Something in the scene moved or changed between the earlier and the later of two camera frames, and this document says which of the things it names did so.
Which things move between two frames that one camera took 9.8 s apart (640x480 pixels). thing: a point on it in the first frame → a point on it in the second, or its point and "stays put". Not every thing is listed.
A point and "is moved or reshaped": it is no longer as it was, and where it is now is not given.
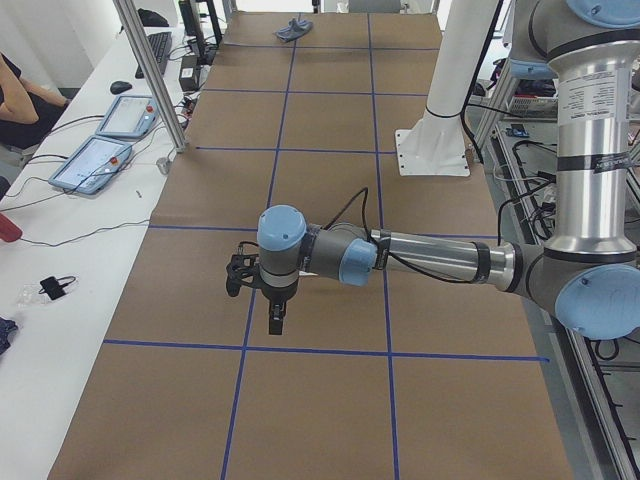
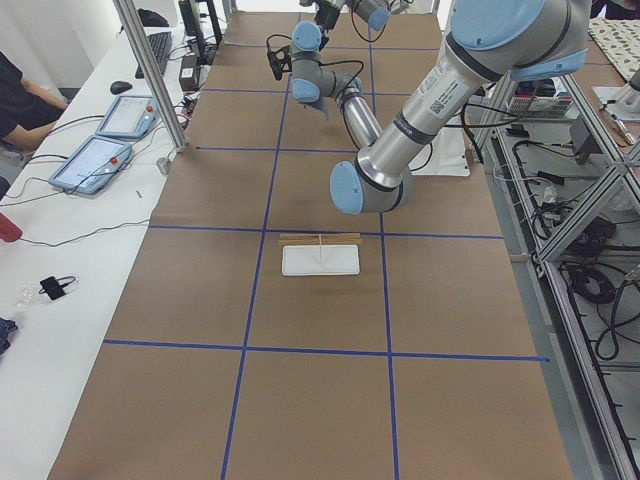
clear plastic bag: [30, 294] stays put
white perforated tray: [527, 106] stays put
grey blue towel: [295, 29] is moved or reshaped
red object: [9, 230] stays put
